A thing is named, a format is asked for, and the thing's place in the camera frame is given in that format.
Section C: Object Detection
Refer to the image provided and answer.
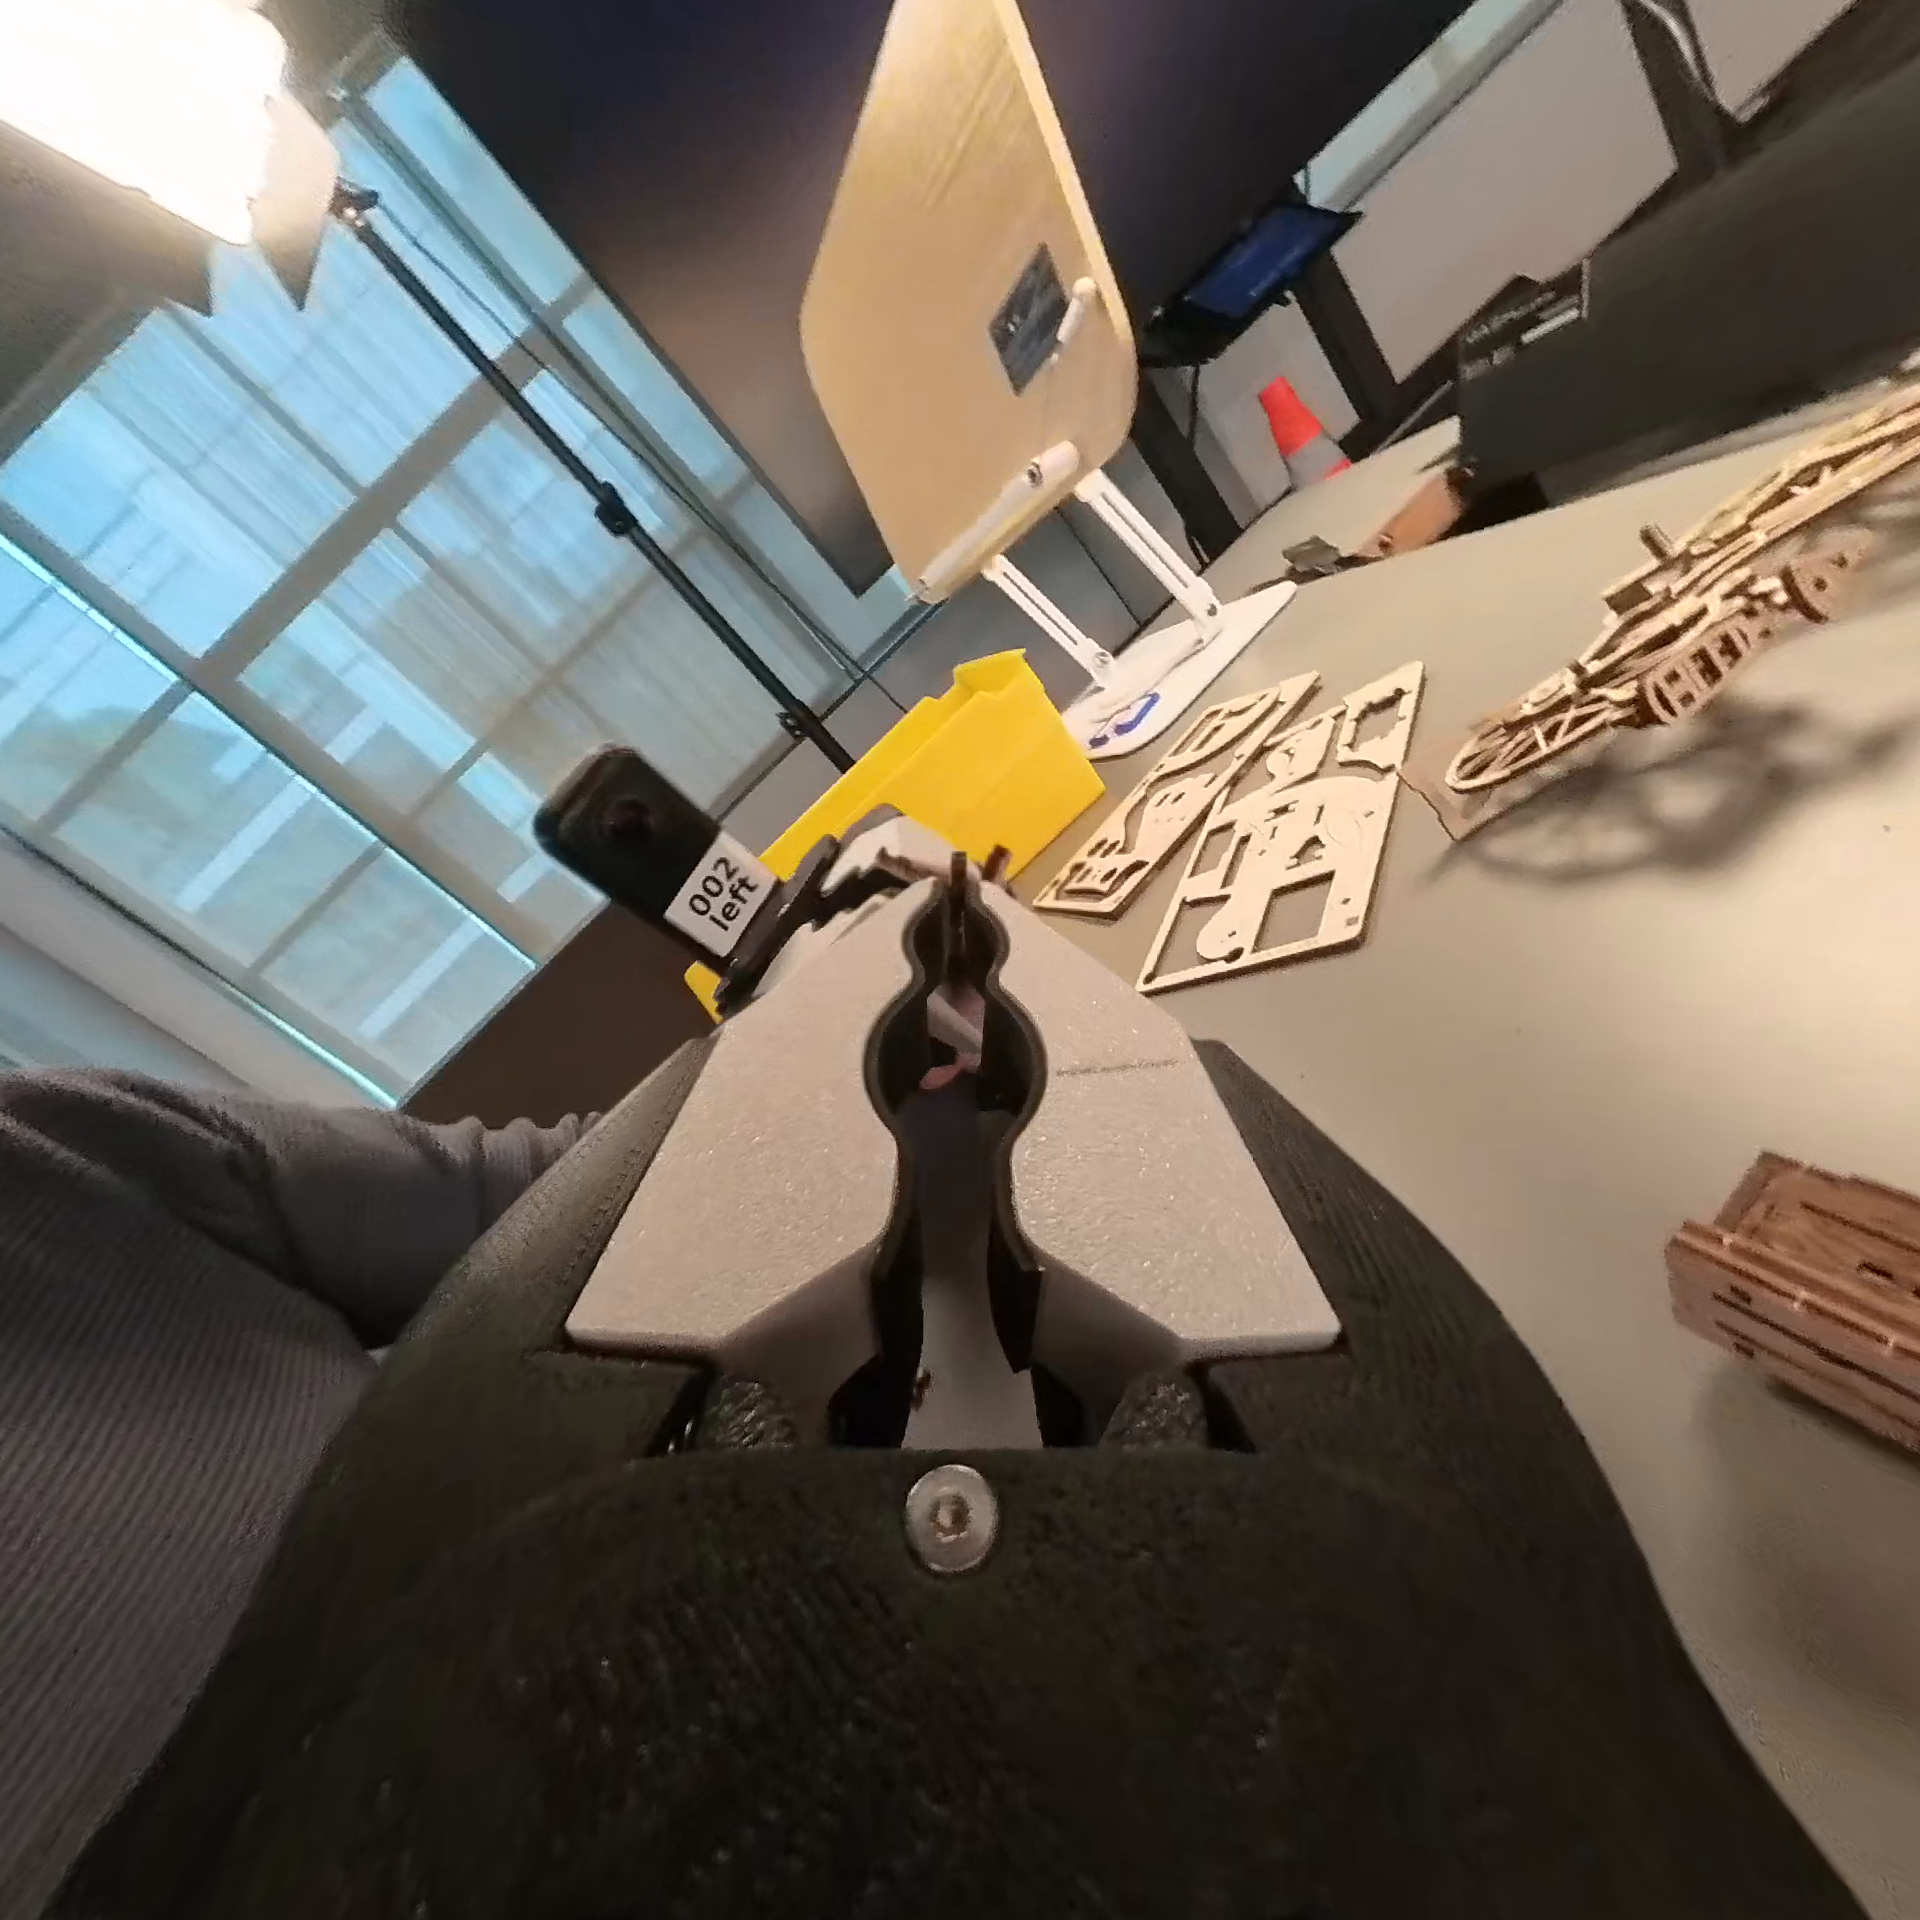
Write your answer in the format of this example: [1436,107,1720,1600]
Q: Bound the bright studio light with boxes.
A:
[0,0,339,314]

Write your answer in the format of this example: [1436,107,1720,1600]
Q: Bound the large black screen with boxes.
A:
[404,0,1501,594]

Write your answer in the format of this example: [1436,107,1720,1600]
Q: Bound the wooden part sheet square windows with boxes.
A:
[1136,662,1426,998]

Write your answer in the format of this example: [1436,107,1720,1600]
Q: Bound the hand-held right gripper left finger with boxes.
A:
[565,886,951,1446]

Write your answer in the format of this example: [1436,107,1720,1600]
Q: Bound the small wooden crate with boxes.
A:
[1663,1153,1920,1455]

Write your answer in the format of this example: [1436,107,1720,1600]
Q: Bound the large grid window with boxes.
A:
[0,60,917,1105]

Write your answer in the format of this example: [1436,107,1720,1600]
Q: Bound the person's grey sweater torso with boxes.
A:
[0,1067,395,1920]

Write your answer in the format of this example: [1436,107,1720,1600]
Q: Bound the black light stand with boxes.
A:
[334,177,860,776]

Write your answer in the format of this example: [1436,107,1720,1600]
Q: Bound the brown partition panel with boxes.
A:
[404,900,722,1121]

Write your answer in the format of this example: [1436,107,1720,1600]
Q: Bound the wooden bicycle model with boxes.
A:
[1444,382,1920,799]

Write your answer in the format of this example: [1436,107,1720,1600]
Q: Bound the blue box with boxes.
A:
[1176,202,1365,326]

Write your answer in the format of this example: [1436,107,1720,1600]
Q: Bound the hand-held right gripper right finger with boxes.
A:
[967,896,1344,1422]

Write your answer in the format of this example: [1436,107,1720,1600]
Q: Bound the wooden part sheet round holes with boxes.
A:
[1035,671,1322,922]

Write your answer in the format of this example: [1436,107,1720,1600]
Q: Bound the yellow plastic bin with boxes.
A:
[685,647,1107,1025]

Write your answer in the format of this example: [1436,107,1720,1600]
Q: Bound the orange traffic cone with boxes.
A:
[1256,375,1354,489]

